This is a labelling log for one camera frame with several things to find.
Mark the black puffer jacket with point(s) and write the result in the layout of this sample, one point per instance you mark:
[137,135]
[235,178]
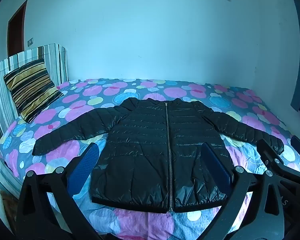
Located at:
[140,142]

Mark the wall switch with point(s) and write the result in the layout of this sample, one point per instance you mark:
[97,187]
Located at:
[30,41]

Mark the bed with polka dot bedspread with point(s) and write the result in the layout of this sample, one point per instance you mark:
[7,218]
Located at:
[145,226]

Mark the striped yellow black pillow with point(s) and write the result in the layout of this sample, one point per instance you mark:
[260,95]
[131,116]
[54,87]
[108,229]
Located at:
[31,90]

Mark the brown door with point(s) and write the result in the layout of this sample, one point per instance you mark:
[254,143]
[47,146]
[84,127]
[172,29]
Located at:
[16,35]

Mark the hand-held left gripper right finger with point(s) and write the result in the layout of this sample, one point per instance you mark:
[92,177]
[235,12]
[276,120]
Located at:
[218,166]

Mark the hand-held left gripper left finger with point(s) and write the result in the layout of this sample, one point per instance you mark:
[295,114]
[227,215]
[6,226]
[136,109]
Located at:
[85,166]

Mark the striped headboard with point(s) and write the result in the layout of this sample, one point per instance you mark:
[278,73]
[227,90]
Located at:
[0,100]

